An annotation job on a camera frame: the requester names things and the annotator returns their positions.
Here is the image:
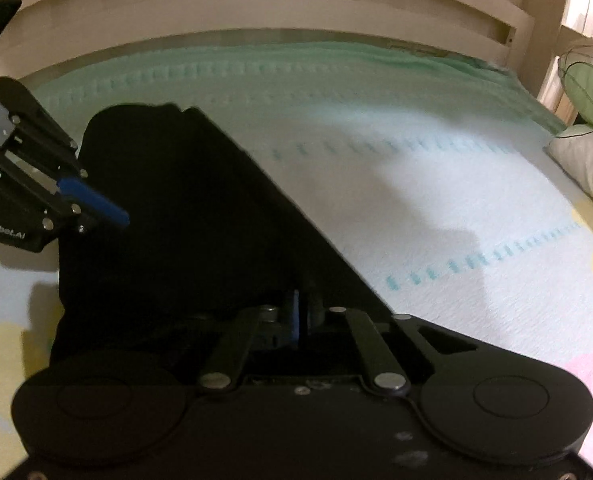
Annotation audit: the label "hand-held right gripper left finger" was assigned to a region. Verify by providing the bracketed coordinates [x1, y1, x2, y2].
[146, 289, 302, 392]

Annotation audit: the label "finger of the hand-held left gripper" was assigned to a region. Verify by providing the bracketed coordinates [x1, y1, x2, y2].
[0, 77, 130, 227]
[40, 200, 102, 235]

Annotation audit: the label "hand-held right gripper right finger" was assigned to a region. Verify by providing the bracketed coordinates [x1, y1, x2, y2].
[301, 289, 478, 394]

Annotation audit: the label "black pants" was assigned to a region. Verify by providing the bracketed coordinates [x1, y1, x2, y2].
[50, 102, 398, 378]

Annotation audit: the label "flower-printed bed sheet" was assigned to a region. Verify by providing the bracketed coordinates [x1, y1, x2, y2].
[0, 41, 593, 480]

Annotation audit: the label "beige wooden bed rail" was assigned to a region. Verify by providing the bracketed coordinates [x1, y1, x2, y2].
[0, 0, 577, 126]

